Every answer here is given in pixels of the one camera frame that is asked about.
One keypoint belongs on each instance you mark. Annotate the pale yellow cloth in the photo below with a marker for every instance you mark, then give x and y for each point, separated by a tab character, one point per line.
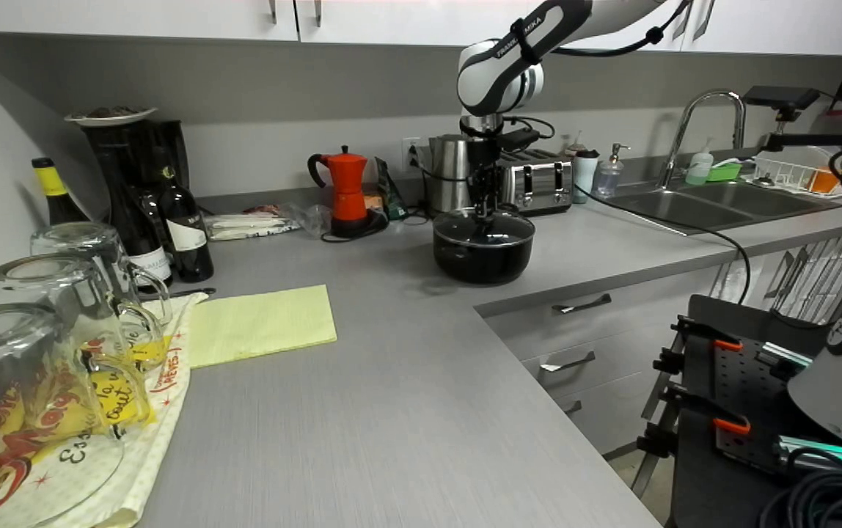
260	324

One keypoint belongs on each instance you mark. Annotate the small clear glass mug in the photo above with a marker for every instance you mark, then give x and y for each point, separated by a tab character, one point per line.
84	244

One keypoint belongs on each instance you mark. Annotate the chrome kitchen faucet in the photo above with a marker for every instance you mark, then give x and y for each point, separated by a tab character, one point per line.
708	97

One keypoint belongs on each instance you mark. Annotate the red moka pot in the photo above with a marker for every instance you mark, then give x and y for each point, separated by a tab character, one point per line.
347	191

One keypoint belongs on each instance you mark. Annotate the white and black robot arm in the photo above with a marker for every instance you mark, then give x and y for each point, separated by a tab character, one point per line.
497	74

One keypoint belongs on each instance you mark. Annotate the clear drinking glasses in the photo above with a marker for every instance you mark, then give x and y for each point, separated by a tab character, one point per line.
171	390

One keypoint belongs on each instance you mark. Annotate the white plastic packet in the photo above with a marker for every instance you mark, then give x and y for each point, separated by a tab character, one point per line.
249	223

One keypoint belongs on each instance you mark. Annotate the stainless steel sink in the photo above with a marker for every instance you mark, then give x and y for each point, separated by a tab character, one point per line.
724	204

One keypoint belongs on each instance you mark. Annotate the green sponge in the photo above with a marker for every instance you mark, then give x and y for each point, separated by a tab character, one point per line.
727	172

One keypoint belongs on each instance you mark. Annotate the white wall outlet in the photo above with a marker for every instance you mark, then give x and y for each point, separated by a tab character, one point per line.
416	156

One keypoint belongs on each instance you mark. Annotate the white plate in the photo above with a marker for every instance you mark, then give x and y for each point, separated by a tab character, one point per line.
114	115

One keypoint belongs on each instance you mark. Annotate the orange container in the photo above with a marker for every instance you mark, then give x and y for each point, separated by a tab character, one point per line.
827	179

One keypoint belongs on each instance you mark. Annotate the black round trivet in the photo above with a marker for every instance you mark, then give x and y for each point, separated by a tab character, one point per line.
373	228

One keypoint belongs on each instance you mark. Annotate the white cup black lid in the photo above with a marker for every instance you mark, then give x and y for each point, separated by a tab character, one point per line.
585	172

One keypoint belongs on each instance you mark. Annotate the silver toaster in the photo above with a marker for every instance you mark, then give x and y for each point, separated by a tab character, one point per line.
542	179

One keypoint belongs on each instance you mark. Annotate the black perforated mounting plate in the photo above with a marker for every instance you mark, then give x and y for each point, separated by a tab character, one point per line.
747	377

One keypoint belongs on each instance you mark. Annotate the yellow capped wine bottle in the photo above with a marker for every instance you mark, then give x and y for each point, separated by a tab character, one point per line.
58	194

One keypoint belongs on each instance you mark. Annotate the round glass lid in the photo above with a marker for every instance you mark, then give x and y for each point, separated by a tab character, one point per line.
458	232

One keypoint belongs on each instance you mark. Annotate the dark bottle white label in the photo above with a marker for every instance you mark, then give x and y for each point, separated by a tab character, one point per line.
150	251
188	236

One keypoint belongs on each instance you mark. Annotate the black cooking pot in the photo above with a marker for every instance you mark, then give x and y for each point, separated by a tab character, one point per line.
482	266

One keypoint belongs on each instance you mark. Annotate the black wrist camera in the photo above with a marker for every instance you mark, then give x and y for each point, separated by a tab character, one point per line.
517	135

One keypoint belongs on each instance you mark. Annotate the black coffee machine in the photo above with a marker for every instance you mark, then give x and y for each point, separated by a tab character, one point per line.
137	156

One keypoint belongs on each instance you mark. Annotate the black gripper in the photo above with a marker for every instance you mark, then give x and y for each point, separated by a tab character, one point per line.
489	166

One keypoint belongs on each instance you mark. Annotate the large printed glass mug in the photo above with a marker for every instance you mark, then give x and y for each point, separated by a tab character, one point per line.
18	421

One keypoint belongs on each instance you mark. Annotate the green dish soap bottle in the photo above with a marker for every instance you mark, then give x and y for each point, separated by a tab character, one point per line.
700	169

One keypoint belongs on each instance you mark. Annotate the clear soap dispenser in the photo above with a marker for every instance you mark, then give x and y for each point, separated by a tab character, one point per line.
611	176

